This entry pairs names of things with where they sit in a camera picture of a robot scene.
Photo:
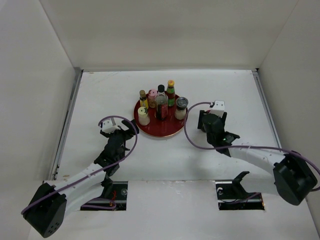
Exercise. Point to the small yellow-label oil bottle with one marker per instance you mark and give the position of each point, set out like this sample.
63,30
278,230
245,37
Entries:
143,100

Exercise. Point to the yellow-lid spice shaker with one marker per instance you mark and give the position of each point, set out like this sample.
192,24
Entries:
143,116

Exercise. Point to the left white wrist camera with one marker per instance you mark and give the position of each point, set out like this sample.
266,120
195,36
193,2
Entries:
108,126

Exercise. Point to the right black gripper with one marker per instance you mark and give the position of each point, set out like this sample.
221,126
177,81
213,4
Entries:
200,122

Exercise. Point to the pink-lid spice shaker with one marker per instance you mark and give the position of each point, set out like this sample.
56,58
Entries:
151,98

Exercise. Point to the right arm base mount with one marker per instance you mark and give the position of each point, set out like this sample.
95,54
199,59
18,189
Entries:
232,196

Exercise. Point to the green-label sauce bottle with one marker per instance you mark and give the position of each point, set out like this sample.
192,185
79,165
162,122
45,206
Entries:
170,91

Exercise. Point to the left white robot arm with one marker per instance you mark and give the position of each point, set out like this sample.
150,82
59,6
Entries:
52,203

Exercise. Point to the grey-lid pepper grinder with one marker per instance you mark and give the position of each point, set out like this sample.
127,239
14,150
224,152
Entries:
181,108

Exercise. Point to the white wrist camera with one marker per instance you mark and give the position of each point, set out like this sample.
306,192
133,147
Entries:
108,126
217,108

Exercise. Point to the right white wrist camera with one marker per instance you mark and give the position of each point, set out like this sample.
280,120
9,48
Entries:
217,108

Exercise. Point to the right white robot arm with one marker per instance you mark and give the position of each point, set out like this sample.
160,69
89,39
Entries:
293,177

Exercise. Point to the round red lacquer tray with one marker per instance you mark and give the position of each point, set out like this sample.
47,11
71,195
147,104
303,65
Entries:
160,128

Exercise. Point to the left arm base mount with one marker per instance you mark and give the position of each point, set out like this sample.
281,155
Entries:
113,198

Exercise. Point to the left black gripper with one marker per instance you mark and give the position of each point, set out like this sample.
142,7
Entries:
129,125

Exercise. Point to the dark soy sauce bottle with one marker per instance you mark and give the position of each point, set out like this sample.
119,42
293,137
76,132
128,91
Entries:
161,100

